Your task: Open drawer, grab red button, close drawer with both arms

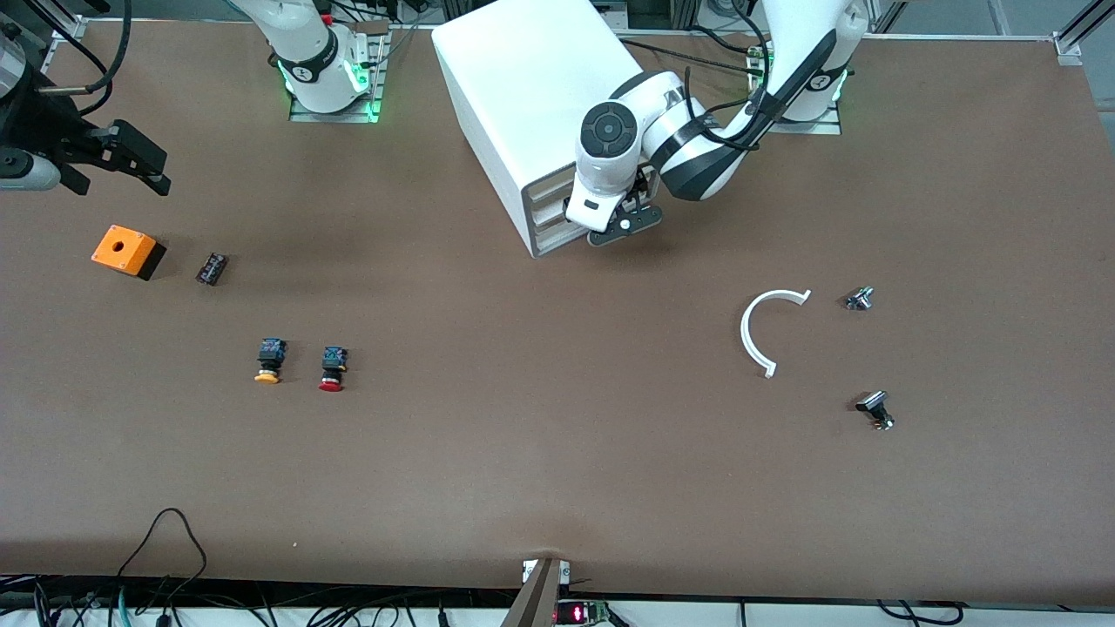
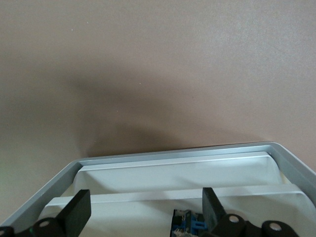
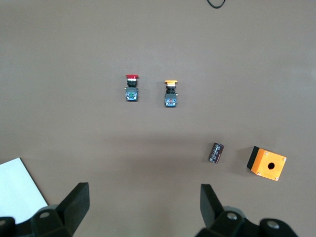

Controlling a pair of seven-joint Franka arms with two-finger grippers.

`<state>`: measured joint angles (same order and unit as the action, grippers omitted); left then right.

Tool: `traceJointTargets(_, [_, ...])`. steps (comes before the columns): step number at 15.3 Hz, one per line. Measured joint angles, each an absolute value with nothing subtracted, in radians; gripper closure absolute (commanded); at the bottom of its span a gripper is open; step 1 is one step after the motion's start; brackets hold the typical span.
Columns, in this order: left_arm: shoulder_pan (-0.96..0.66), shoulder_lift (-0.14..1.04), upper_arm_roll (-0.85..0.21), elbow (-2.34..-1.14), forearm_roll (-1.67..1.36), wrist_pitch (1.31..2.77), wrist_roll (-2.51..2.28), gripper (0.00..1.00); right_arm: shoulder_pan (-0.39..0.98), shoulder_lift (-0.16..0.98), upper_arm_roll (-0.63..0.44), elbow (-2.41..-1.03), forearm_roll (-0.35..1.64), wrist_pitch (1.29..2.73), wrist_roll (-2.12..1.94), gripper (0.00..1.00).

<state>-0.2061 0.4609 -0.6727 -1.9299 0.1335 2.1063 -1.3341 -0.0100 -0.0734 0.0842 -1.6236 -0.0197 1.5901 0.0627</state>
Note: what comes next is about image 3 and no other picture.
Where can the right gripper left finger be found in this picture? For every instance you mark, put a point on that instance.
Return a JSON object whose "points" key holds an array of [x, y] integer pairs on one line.
{"points": [[75, 207]]}

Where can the orange button enclosure box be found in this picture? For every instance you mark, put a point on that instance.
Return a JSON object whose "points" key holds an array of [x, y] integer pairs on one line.
{"points": [[270, 165]]}

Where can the grey white plastic bin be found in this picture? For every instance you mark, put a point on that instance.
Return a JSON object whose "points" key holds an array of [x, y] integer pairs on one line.
{"points": [[17, 187]]}

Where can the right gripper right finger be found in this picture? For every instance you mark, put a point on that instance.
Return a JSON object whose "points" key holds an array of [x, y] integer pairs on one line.
{"points": [[209, 205]]}

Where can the red mushroom push button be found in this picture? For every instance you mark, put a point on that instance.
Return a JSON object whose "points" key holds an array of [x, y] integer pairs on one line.
{"points": [[131, 95]]}

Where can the dark cylindrical capacitor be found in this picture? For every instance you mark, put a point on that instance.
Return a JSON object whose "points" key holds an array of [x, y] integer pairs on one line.
{"points": [[216, 153]]}

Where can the yellow mushroom push button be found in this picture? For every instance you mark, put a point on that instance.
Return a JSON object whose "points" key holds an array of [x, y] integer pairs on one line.
{"points": [[170, 98]]}

